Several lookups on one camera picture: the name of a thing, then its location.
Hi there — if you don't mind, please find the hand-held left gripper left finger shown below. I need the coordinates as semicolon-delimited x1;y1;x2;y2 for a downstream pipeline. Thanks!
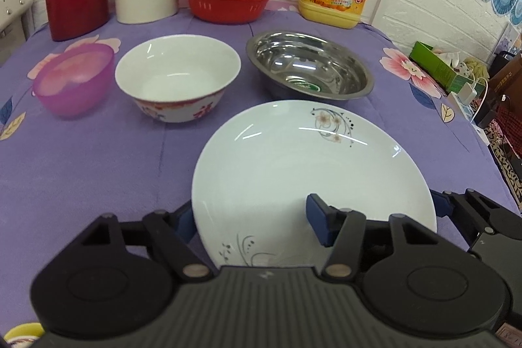
81;200;214;284

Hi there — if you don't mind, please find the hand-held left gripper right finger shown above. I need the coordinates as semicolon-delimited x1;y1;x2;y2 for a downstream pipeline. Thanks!
306;193;434;285

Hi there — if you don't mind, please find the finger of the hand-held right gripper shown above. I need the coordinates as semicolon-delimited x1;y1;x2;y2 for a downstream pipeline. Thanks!
431;188;510;251

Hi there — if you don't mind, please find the white floral plate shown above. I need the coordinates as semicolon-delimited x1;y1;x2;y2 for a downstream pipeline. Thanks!
191;99;438;268

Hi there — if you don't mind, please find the white power strip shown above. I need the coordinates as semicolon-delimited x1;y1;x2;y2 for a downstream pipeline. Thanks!
446;91;494;145

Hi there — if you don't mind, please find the purple floral tablecloth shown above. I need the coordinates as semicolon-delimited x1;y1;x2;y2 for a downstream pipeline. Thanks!
0;2;511;336

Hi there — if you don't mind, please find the white charger plug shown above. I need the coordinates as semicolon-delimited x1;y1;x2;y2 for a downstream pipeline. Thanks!
457;82;478;103

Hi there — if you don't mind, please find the green cardboard box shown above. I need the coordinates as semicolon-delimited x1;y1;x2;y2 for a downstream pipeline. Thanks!
409;41;469;93

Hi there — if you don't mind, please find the brown cardboard box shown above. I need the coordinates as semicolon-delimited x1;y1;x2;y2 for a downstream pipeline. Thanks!
488;53;522;100

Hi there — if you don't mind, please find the white floral ceramic bowl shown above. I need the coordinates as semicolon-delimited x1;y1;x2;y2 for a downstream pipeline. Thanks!
115;35;242;124

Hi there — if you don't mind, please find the stainless steel bowl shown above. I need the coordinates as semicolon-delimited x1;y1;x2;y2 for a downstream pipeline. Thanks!
245;30;375;101

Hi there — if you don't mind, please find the purple plastic bowl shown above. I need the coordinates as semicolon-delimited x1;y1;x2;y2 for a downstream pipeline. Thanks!
33;43;115;118

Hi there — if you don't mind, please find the red plastic basket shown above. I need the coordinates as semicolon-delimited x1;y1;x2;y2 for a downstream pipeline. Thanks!
178;0;280;25

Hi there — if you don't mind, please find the white cable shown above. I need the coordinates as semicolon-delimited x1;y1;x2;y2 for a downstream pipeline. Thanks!
469;77;490;124

